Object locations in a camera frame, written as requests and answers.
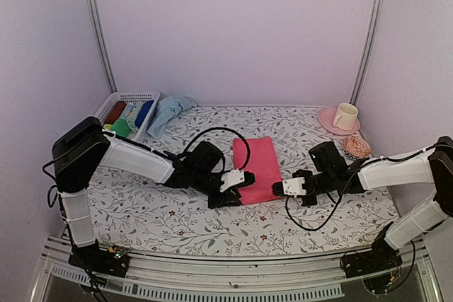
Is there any cream mug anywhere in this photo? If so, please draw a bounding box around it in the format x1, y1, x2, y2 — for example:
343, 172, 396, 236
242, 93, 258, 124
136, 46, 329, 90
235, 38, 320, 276
333, 103, 359, 131

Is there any left black cable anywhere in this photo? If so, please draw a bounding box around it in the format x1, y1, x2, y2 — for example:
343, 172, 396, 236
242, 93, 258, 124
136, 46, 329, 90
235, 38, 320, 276
183, 127, 251, 172

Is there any green rolled towel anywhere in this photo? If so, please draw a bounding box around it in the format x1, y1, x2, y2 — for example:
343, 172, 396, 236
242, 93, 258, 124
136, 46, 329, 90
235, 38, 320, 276
110, 118, 134, 138

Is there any left aluminium post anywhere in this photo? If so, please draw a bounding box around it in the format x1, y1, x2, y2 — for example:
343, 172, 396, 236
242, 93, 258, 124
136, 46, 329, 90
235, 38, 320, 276
86, 0, 117, 93

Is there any teal patterned rolled towel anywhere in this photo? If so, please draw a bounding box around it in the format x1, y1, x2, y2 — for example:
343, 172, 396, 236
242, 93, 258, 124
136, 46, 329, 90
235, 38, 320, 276
120, 102, 144, 121

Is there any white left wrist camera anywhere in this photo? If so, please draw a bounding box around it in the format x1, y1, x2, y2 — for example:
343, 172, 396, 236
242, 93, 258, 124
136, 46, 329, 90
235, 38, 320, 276
219, 170, 245, 192

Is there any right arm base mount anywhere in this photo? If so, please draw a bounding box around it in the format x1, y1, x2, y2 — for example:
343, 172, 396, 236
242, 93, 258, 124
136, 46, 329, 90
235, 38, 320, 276
340, 250, 403, 278

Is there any white plastic basket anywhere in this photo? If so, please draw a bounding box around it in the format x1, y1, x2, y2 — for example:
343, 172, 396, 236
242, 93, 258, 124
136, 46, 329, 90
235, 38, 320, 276
94, 91, 161, 143

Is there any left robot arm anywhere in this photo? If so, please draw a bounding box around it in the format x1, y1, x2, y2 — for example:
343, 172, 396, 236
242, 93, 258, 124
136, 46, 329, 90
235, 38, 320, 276
42, 117, 255, 269

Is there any aluminium post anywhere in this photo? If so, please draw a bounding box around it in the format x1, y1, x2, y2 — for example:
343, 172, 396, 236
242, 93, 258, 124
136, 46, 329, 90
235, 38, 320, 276
350, 0, 384, 106
86, 0, 117, 93

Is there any pink saucer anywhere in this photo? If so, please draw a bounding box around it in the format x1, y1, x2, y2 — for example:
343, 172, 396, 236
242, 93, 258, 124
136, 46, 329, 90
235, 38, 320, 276
319, 107, 360, 136

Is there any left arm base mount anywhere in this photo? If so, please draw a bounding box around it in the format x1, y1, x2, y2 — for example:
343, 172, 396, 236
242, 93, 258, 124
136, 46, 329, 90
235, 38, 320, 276
68, 244, 130, 278

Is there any dark red rolled towel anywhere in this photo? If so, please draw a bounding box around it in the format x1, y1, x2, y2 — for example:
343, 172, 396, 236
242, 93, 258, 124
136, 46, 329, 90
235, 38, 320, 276
104, 100, 126, 124

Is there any floral tablecloth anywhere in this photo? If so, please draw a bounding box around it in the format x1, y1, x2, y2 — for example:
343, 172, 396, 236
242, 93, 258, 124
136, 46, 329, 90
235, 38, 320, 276
88, 107, 398, 257

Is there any right aluminium post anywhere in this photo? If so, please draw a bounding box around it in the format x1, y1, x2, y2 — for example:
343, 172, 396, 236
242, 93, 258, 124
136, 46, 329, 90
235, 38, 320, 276
350, 0, 384, 106

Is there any pink towel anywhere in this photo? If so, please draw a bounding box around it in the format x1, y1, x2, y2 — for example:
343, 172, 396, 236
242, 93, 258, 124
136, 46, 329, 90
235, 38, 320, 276
239, 137, 282, 205

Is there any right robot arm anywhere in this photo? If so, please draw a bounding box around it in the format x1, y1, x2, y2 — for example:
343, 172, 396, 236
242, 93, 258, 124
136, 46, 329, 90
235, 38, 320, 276
272, 137, 452, 271

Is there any front aluminium rail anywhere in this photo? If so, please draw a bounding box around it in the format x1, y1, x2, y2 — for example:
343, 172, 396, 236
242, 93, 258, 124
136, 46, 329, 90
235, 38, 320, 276
30, 236, 442, 301

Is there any blue rolled towel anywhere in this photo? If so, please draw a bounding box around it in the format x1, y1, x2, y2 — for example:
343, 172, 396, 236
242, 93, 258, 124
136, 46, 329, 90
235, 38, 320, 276
135, 100, 154, 128

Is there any light blue towel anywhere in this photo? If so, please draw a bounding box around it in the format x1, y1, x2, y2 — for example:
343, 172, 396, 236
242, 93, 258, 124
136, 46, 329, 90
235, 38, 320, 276
147, 95, 197, 139

